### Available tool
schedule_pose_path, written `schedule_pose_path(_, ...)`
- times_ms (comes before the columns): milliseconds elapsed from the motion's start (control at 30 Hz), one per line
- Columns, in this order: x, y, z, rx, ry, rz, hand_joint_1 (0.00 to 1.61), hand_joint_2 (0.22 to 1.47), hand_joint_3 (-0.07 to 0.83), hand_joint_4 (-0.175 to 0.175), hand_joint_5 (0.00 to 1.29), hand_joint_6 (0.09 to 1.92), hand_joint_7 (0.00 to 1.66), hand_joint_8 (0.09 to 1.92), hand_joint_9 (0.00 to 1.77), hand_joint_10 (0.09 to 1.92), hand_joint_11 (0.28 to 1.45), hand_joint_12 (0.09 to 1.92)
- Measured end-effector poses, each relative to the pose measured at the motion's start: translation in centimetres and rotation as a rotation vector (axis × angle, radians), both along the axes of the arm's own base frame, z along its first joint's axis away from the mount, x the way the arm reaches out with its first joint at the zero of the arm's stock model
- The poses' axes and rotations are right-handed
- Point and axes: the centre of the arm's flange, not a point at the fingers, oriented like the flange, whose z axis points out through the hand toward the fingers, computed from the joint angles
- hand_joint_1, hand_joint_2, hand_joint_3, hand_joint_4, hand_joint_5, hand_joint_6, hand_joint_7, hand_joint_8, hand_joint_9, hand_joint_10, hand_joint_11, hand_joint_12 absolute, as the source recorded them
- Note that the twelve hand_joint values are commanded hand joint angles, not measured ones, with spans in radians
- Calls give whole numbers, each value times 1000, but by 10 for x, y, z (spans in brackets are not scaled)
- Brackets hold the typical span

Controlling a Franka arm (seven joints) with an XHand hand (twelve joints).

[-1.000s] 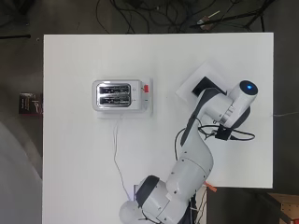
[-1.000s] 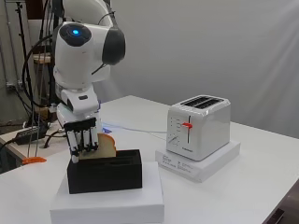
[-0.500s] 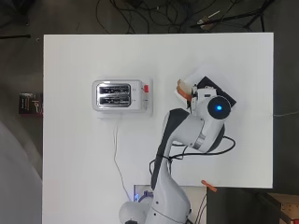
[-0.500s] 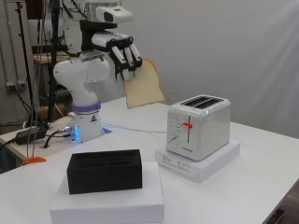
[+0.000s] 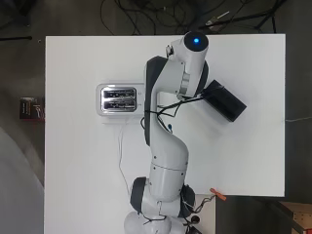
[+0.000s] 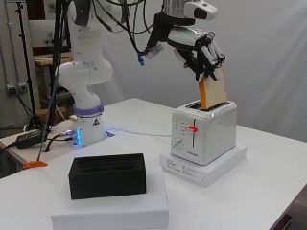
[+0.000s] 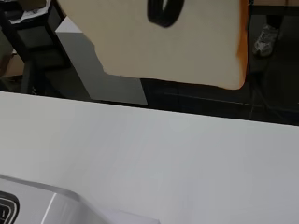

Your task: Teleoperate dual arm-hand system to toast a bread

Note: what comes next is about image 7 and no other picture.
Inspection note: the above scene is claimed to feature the slice of bread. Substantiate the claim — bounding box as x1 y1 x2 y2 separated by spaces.
56 0 250 91

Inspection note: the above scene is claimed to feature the white side table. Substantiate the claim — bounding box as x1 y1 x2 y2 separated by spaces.
54 16 150 106

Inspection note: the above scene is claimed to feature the person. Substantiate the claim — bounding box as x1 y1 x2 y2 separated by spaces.
251 13 285 59

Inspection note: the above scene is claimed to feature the black stand with papers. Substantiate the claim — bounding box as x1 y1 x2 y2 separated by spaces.
0 0 73 95

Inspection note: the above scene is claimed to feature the white toaster with steel top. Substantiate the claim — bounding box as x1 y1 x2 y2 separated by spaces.
0 174 108 224

